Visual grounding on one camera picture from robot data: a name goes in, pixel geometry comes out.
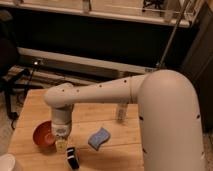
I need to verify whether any white spray bottle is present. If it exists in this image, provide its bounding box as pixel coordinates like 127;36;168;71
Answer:
116;103;128;122

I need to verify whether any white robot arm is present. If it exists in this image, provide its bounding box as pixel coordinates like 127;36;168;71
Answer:
44;70;205;171

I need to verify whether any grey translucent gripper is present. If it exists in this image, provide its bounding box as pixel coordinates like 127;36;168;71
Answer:
51;123;71;153

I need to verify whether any orange measuring cup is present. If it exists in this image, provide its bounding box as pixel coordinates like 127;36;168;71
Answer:
33;121;55;148

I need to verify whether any wooden shelf board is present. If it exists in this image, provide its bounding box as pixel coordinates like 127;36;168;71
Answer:
0;0;179;26

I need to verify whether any metal pole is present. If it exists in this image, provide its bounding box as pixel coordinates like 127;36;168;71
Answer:
156;0;190;70

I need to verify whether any black office chair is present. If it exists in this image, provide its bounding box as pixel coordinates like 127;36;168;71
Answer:
0;10;40;129

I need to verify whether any blue sponge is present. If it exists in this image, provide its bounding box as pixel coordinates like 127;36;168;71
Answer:
88;127;111;151

